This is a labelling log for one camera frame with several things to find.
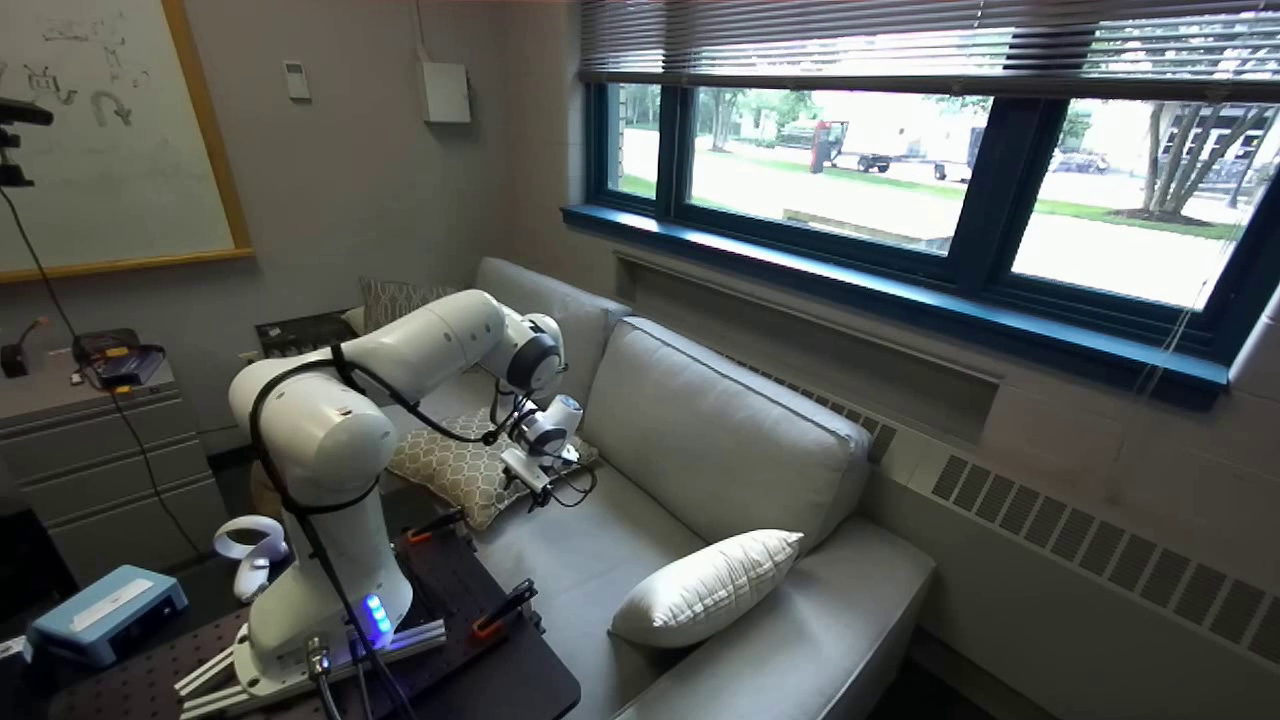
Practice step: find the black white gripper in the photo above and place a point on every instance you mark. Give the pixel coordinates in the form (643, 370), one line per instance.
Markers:
(541, 442)

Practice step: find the beige geometric patterned pillow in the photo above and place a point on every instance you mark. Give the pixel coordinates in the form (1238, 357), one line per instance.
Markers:
(466, 477)

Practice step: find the cream ribbed small pillow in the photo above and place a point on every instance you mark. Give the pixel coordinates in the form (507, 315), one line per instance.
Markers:
(711, 589)

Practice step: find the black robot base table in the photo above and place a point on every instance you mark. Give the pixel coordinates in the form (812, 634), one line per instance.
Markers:
(443, 672)

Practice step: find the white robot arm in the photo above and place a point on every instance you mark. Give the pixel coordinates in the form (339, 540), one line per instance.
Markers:
(324, 442)

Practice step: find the light grey fabric sofa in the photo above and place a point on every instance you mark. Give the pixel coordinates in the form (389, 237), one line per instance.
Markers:
(685, 450)

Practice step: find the black orange clamp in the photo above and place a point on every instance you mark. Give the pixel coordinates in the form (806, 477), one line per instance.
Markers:
(496, 619)

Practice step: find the white VR controller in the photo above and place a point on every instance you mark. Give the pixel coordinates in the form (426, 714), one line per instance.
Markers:
(256, 548)

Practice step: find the blue white box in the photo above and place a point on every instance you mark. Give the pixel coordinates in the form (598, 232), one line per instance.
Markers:
(103, 619)

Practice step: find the wooden framed whiteboard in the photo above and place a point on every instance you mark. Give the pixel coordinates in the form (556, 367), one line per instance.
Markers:
(133, 165)

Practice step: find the large blue framed window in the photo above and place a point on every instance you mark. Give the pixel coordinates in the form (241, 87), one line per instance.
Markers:
(1086, 181)

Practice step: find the white wall box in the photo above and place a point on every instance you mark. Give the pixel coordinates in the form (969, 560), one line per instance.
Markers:
(446, 93)

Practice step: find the wall radiator grille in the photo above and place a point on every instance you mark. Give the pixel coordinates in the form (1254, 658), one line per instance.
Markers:
(1125, 560)

